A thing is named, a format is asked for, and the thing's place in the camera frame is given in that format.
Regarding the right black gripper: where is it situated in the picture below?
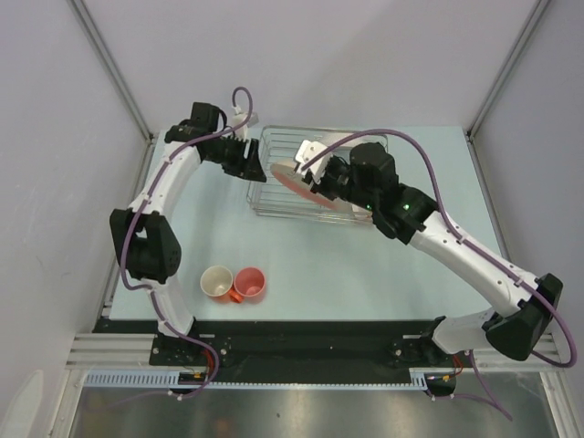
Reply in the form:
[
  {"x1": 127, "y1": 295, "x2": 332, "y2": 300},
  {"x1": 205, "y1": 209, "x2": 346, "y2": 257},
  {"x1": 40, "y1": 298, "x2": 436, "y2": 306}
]
[{"x1": 303, "y1": 155, "x2": 378, "y2": 211}]

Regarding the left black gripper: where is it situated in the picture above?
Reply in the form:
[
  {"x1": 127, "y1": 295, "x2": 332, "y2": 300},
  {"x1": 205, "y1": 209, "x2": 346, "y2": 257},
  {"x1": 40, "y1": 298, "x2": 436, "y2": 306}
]
[{"x1": 204, "y1": 134, "x2": 266, "y2": 183}]

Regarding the pink and cream plate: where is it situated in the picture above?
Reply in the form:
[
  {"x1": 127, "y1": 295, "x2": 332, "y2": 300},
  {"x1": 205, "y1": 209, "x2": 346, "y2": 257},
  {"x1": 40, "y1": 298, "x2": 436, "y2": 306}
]
[{"x1": 270, "y1": 160, "x2": 352, "y2": 214}]

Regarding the metal wire dish rack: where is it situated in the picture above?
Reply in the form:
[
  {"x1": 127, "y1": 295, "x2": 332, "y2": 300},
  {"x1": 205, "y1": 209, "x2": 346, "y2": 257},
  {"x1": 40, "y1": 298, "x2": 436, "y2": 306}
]
[{"x1": 247, "y1": 125, "x2": 372, "y2": 225}]

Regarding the pink cup orange handle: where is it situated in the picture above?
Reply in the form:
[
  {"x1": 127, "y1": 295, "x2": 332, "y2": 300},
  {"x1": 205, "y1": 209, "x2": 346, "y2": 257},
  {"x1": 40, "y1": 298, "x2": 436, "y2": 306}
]
[{"x1": 228, "y1": 266, "x2": 266, "y2": 304}]

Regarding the cream cup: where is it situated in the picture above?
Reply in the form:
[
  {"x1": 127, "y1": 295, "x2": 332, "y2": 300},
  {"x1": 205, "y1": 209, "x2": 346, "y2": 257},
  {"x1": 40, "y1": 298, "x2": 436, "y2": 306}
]
[{"x1": 200, "y1": 266, "x2": 233, "y2": 299}]

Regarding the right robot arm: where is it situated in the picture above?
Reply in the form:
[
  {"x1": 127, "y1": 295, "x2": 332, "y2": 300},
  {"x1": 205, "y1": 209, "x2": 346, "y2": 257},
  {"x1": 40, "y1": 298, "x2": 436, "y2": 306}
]
[{"x1": 295, "y1": 141, "x2": 563, "y2": 366}]

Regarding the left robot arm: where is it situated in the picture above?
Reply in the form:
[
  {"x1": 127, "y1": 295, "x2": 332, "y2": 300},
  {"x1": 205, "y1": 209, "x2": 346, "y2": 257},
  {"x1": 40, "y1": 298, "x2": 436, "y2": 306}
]
[{"x1": 109, "y1": 102, "x2": 266, "y2": 365}]

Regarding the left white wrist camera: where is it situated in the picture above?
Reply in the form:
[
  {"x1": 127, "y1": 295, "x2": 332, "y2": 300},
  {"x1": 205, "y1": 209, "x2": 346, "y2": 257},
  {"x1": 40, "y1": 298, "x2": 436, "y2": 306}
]
[{"x1": 230, "y1": 105, "x2": 259, "y2": 141}]

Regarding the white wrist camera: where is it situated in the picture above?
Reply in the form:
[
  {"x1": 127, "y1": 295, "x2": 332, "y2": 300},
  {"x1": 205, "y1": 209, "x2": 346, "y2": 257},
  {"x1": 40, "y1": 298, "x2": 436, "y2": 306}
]
[
  {"x1": 294, "y1": 140, "x2": 330, "y2": 183},
  {"x1": 230, "y1": 105, "x2": 259, "y2": 141}
]

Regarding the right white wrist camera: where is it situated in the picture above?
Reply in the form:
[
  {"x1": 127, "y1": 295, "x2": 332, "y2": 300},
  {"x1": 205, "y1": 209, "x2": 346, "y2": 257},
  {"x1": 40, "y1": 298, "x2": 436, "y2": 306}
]
[{"x1": 294, "y1": 140, "x2": 330, "y2": 183}]

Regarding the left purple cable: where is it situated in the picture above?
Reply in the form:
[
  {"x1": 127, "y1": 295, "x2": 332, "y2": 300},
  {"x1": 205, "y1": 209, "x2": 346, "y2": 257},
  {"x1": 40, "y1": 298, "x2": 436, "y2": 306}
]
[{"x1": 119, "y1": 86, "x2": 256, "y2": 402}]

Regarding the purple cable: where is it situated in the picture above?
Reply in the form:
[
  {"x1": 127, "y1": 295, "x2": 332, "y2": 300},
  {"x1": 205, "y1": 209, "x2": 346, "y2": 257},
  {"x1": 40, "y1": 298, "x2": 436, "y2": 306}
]
[
  {"x1": 119, "y1": 86, "x2": 256, "y2": 402},
  {"x1": 300, "y1": 129, "x2": 577, "y2": 421}
]

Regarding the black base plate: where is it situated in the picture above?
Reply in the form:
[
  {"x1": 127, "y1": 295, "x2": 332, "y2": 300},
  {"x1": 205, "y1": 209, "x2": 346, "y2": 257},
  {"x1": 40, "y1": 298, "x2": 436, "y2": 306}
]
[{"x1": 92, "y1": 318, "x2": 475, "y2": 371}]

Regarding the white slotted cable duct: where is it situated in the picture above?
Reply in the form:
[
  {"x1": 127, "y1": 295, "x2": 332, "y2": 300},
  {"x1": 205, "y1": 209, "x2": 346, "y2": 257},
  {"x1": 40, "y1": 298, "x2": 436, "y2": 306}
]
[{"x1": 84, "y1": 370, "x2": 455, "y2": 391}]

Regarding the left aluminium frame post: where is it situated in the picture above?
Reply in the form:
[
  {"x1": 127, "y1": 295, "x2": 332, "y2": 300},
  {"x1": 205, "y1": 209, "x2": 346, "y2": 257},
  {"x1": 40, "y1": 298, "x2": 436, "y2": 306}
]
[{"x1": 66, "y1": 0, "x2": 153, "y2": 142}]

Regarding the aluminium frame post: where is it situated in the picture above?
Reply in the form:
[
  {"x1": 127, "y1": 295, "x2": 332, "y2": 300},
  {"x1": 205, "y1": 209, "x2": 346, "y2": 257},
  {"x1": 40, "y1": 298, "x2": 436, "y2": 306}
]
[
  {"x1": 66, "y1": 0, "x2": 153, "y2": 142},
  {"x1": 465, "y1": 0, "x2": 553, "y2": 141}
]

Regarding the aluminium front rail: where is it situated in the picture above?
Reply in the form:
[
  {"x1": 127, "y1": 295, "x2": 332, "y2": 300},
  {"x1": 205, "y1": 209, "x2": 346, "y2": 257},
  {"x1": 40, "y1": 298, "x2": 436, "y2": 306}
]
[{"x1": 66, "y1": 333, "x2": 557, "y2": 372}]

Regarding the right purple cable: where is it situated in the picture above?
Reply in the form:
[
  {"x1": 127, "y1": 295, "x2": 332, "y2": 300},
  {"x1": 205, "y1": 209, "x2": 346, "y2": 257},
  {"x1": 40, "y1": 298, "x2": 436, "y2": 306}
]
[{"x1": 300, "y1": 129, "x2": 577, "y2": 421}]

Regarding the right aluminium frame post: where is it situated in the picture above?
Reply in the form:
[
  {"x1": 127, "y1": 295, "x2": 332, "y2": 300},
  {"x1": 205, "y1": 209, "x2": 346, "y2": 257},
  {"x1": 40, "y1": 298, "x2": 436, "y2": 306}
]
[{"x1": 465, "y1": 0, "x2": 553, "y2": 141}]

